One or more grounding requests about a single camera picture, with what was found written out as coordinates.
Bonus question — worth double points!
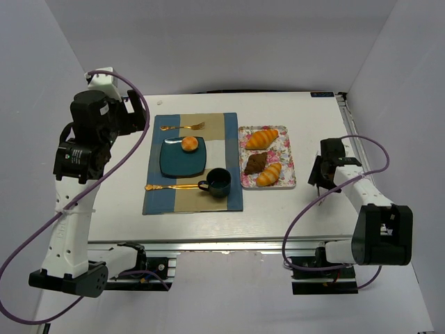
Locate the small round orange bun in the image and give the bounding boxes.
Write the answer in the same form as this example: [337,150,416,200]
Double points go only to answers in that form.
[181,136,199,152]

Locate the steel tongs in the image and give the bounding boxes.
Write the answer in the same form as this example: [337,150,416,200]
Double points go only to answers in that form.
[314,155,322,197]

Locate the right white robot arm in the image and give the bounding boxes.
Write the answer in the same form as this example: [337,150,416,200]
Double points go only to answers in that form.
[308,155,413,266]

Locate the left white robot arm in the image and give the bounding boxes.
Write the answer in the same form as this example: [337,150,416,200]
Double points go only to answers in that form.
[29,90,147,298]

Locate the floral serving tray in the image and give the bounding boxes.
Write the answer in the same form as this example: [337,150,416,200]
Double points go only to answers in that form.
[238,125,296,190]

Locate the small striped orange croissant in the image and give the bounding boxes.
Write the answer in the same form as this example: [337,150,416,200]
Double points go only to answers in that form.
[256,163,282,187]

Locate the teal square plate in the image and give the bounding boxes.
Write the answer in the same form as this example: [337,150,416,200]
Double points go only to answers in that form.
[159,137,207,178]

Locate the brown chocolate croissant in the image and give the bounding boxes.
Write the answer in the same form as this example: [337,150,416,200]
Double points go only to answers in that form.
[243,152,268,175]

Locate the gold fork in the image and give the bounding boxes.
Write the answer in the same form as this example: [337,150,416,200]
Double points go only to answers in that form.
[160,122,206,131]

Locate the large striped orange croissant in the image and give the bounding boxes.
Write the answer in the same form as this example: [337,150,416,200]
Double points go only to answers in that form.
[245,129,279,150]

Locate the gold knife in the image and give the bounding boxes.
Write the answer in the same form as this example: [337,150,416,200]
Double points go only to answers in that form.
[145,184,199,191]

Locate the right blue label sticker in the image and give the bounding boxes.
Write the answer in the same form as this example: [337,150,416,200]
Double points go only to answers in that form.
[310,91,335,98]

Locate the blue beige placemat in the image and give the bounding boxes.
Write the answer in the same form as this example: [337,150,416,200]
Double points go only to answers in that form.
[143,113,243,215]

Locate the dark green mug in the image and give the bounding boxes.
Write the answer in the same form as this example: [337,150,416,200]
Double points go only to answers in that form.
[197,168,232,198]

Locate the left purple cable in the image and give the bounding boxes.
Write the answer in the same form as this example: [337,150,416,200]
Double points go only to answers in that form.
[0,70,152,325]

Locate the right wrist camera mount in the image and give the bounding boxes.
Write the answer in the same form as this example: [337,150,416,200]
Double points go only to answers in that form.
[321,138,346,160]

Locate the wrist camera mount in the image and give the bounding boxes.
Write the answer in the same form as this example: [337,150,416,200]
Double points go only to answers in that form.
[84,73,122,102]
[321,138,346,160]

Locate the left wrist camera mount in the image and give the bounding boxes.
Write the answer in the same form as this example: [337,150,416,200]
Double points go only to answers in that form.
[84,73,122,102]

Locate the aluminium table frame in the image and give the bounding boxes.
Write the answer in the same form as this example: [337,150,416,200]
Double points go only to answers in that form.
[33,93,394,334]

